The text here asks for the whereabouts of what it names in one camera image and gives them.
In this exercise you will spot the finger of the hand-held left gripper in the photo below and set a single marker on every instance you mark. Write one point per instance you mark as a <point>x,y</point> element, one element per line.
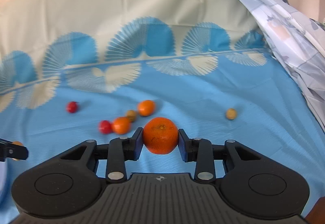
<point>17,153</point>

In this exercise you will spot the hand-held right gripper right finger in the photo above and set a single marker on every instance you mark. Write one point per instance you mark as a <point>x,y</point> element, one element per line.
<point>183,144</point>

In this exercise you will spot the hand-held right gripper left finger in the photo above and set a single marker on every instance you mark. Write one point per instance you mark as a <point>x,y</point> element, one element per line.
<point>137,143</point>

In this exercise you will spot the mandarin orange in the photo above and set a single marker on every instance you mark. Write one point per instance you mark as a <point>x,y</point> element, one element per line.
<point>121,125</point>
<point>146,107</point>
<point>17,143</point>
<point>160,135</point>

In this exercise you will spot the red strawberry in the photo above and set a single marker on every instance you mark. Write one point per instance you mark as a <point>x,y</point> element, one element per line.
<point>104,126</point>

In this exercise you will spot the brown longan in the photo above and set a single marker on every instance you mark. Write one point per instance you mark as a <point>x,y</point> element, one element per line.
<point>231,113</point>
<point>131,115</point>

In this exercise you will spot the red cherry tomato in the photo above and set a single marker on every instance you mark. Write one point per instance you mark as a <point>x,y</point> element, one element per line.
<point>72,107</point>

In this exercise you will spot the blue fan-print bed sheet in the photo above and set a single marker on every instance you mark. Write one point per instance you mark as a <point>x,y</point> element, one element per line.
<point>162,66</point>

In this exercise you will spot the pale blue patterned quilt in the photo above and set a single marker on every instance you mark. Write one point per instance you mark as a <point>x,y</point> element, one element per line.
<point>284,36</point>

